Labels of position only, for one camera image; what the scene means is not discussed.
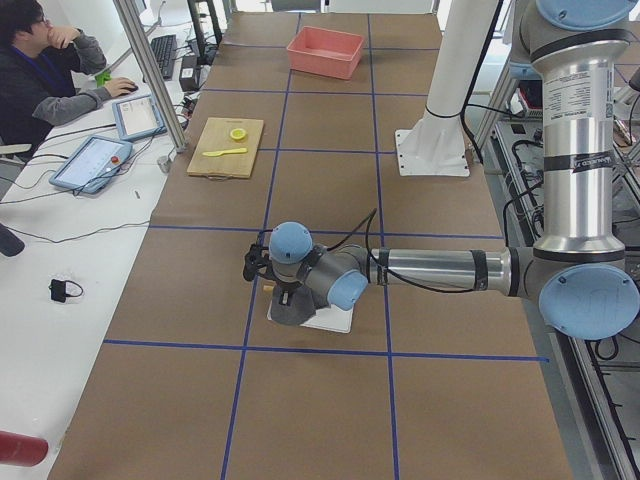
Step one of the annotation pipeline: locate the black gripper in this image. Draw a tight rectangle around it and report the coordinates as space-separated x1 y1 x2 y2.
273 283 299 306

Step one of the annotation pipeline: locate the white rectangular tray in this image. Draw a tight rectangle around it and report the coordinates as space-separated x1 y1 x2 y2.
267 297 353 334

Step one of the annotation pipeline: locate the yellow plastic knife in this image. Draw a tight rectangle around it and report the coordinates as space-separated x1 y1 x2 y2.
202 147 248 158

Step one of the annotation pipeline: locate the wooden cutting board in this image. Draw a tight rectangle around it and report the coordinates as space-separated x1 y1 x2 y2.
187 117 264 179

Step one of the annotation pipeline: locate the yellow lemon slice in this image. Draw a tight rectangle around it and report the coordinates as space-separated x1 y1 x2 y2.
229 127 248 142

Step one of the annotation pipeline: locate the small metal cylinder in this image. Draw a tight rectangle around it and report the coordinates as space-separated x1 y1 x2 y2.
157 156 171 173

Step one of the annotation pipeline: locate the blue teach pendant far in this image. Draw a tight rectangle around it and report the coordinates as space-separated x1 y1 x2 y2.
112 94 166 142

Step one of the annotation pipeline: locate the blue teach pendant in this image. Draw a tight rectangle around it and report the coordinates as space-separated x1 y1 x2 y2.
112 94 166 142
49 135 133 194

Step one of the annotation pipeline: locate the black power adapter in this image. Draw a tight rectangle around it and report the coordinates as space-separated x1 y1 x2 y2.
179 55 201 92

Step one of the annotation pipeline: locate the blue teach pendant near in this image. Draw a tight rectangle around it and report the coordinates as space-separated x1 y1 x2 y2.
49 135 133 194

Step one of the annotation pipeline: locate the pink plastic bin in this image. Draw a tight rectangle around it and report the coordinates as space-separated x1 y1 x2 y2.
286 26 364 80

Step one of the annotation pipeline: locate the black keyboard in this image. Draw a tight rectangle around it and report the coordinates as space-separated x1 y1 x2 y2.
150 35 177 80

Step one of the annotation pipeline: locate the green plastic tool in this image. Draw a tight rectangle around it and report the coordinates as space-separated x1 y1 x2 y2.
95 72 111 87

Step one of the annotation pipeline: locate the red cylinder bottle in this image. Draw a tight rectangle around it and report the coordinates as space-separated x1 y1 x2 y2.
0 431 49 467

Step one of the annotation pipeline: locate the seated person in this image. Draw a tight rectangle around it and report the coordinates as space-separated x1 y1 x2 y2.
1 1 136 159

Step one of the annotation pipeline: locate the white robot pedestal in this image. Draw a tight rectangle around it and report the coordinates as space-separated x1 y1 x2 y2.
395 0 502 177

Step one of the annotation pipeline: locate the black clip with cable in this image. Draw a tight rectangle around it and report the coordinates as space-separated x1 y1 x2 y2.
49 279 84 303

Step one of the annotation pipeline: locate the aluminium frame post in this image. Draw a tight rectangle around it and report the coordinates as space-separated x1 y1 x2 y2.
113 0 187 153

